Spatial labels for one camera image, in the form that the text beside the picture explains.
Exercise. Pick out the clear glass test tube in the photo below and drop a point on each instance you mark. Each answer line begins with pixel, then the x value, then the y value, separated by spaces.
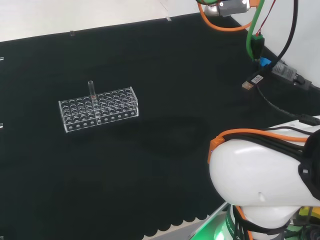
pixel 91 90

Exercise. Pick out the clear acrylic test tube rack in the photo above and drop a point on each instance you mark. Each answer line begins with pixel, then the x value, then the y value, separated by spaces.
pixel 75 125

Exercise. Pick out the black bench cloth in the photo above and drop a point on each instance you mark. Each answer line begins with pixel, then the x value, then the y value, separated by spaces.
pixel 150 175

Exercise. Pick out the blue connector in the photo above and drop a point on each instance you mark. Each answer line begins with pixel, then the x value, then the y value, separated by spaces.
pixel 265 62

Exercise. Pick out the green terminal connector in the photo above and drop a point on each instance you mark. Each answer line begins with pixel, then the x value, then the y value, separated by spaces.
pixel 257 46

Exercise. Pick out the grey adapter box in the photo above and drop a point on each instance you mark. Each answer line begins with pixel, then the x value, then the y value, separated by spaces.
pixel 285 71

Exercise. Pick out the metal base plate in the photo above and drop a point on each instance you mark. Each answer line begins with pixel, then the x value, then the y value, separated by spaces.
pixel 210 225

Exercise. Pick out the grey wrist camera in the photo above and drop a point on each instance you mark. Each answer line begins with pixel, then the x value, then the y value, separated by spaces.
pixel 230 8

